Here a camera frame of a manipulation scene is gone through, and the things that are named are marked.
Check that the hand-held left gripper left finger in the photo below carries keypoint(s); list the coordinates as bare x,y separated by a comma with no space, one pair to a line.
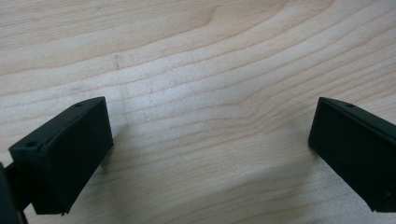
67,155

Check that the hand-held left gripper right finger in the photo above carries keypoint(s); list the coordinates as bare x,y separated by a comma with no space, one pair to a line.
358,155

